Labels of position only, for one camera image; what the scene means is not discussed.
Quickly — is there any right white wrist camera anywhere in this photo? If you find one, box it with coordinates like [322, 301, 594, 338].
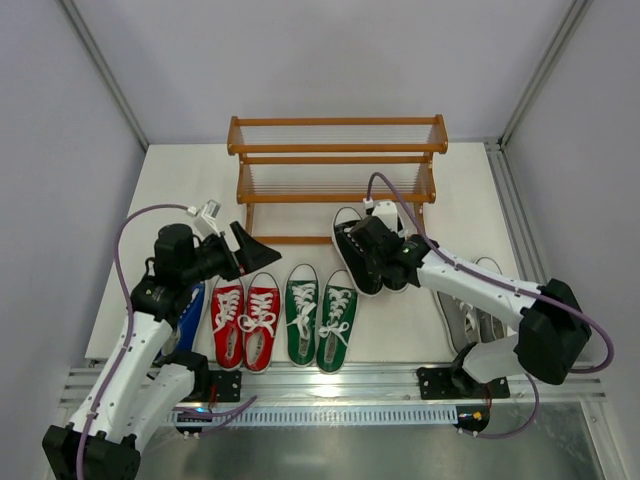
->
[363, 198, 408, 238]

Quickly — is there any wooden shoe shelf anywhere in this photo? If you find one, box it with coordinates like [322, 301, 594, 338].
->
[226, 114, 449, 233]

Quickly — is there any black sneaker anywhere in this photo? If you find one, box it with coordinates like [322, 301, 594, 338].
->
[381, 269, 408, 293]
[332, 207, 383, 297]

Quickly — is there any left red sneaker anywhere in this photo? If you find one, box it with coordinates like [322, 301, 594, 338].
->
[211, 278, 245, 371]

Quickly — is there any aluminium right side rail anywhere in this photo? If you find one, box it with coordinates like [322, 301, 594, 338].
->
[484, 139, 549, 283]

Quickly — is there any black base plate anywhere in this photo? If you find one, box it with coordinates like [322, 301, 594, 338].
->
[416, 367, 510, 400]
[209, 370, 242, 404]

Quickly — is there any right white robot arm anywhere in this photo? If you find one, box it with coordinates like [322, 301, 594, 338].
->
[349, 216, 591, 397]

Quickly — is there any red sneaker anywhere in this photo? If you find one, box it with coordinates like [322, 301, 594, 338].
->
[211, 278, 245, 371]
[240, 272, 281, 373]

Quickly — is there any aluminium corner post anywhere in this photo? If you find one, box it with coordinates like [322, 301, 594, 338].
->
[55, 0, 150, 152]
[498, 0, 593, 150]

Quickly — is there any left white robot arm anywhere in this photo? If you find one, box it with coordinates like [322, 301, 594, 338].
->
[42, 222, 282, 479]

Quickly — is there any slotted grey cable duct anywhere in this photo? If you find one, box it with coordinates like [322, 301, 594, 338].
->
[161, 404, 458, 428]

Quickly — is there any left blue sneaker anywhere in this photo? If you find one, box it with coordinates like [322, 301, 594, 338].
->
[154, 282, 207, 364]

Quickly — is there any left aluminium corner post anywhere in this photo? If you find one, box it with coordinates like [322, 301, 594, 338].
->
[55, 0, 150, 152]

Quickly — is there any right aluminium corner post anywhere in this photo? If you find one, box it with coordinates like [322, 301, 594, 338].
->
[498, 0, 593, 150]

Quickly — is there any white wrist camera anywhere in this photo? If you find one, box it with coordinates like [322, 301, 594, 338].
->
[363, 198, 408, 238]
[187, 200, 221, 238]

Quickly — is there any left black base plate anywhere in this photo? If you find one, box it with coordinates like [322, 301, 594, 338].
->
[209, 370, 242, 404]

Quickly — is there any green sneaker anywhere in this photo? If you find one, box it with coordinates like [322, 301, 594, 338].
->
[316, 270, 359, 374]
[284, 264, 319, 367]

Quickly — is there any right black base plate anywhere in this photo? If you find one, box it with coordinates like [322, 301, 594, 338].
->
[416, 367, 510, 400]

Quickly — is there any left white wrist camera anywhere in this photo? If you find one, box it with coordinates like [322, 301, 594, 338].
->
[187, 200, 221, 238]

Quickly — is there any grey sneaker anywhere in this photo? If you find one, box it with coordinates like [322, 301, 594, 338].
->
[435, 292, 480, 353]
[472, 256, 509, 341]

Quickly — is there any right red sneaker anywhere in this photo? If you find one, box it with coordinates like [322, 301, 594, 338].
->
[240, 272, 281, 373]

